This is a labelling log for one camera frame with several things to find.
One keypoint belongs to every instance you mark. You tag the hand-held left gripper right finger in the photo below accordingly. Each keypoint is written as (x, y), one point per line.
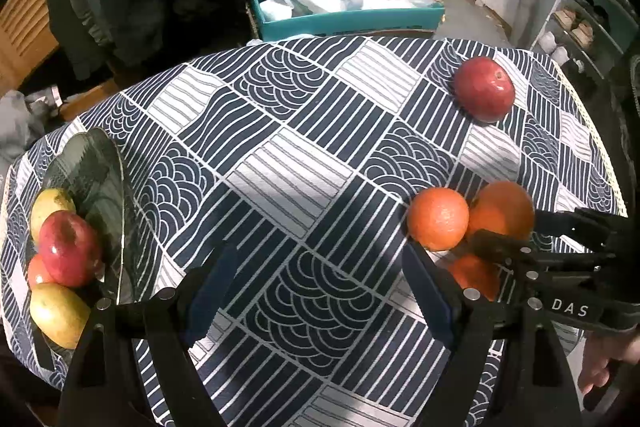
(430, 302)

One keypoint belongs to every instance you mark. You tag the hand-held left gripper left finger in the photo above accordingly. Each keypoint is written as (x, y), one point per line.
(210, 297)

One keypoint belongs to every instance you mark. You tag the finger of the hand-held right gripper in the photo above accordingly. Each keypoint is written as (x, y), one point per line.
(495, 242)
(580, 227)

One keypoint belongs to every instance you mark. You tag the orange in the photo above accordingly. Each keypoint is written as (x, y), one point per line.
(472, 277)
(437, 219)
(502, 209)

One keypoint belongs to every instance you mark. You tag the red apple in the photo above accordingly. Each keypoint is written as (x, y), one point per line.
(70, 249)
(484, 89)

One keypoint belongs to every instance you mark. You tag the dark glass bowl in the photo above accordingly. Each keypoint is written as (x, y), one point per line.
(95, 177)

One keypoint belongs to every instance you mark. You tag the red-orange tomato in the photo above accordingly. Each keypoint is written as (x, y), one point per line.
(39, 272)

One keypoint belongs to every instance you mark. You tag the yellow pear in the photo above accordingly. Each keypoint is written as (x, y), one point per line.
(50, 207)

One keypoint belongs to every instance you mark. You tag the person's right hand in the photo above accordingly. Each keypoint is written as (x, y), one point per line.
(597, 357)

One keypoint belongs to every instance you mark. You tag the blue white patterned tablecloth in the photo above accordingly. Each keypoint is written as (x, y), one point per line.
(300, 157)

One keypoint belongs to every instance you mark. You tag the shoe rack with shoes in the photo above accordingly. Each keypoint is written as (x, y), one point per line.
(575, 27)

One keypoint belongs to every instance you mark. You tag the white shoe rack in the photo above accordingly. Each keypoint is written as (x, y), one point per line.
(547, 22)

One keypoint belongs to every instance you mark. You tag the pile of grey clothes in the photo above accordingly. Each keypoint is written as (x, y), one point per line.
(25, 127)

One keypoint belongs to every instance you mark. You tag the teal box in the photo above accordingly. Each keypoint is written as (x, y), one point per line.
(325, 24)

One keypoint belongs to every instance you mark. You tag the wooden louvered wardrobe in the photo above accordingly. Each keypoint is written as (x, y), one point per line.
(25, 32)

